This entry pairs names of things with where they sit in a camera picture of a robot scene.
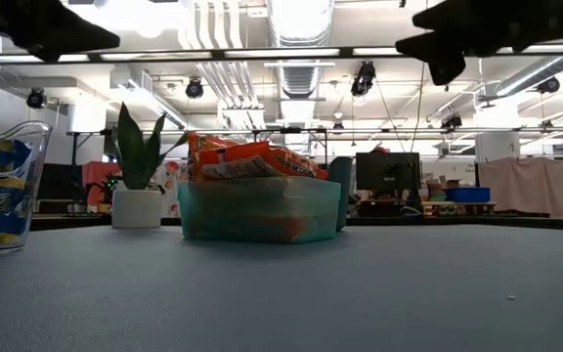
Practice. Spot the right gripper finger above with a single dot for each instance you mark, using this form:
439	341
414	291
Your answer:
445	54
462	17

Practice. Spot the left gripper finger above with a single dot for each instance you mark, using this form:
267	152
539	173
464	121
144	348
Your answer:
71	39

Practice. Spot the clear plastic bin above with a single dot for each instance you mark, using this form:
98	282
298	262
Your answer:
42	146

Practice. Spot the cardboard box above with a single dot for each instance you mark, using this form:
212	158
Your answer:
450	183

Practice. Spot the black computer monitor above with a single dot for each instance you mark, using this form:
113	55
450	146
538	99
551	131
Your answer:
389	171

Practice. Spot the red box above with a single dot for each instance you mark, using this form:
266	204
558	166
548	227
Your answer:
97	171

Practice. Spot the blue plastic crate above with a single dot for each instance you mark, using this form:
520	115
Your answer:
467	194

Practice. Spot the beige hanging cloth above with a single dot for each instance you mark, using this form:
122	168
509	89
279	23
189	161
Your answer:
526	183

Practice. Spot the ceiling light bar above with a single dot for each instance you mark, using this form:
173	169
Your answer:
281	52

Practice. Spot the large grey-blue plastic bin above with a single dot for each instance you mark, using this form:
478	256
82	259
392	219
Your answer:
342	186

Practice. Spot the floral patterned cloth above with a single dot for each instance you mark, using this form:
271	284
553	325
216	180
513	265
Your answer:
171	188

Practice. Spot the snake plant in white pot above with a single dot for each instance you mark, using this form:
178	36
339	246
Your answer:
137	210

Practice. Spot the small teal plastic bin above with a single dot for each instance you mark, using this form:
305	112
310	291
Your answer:
320	210

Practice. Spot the grey-blue table mat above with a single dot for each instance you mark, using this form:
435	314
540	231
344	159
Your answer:
281	322

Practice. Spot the silver ceiling air duct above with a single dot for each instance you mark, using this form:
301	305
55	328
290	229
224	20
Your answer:
300	78

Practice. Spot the black aluminium table frame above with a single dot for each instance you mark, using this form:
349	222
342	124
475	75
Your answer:
457	221

